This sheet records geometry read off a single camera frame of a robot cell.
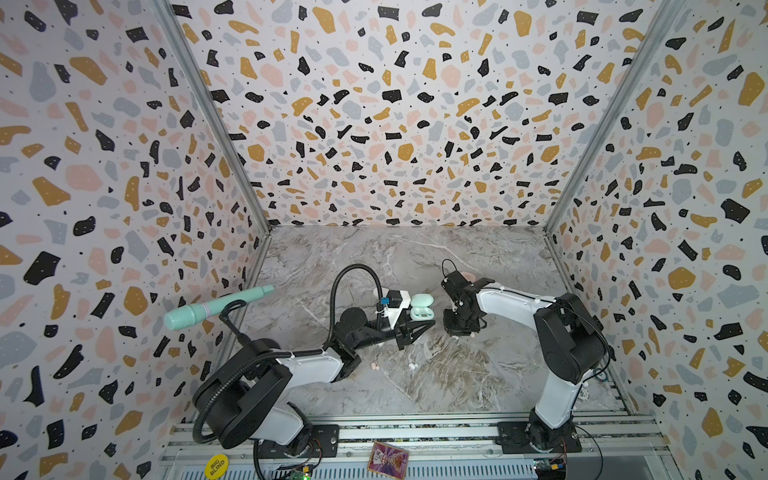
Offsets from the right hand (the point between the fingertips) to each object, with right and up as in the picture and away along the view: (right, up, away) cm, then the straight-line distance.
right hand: (449, 327), depth 92 cm
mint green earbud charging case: (-10, +11, -20) cm, 25 cm away
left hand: (-7, +8, -21) cm, 24 cm away
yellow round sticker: (-58, -27, -22) cm, 68 cm away
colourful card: (-18, -26, -22) cm, 38 cm away
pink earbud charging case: (+9, +15, +14) cm, 23 cm away
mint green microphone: (-57, +11, -33) cm, 66 cm away
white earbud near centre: (-12, -9, -7) cm, 16 cm away
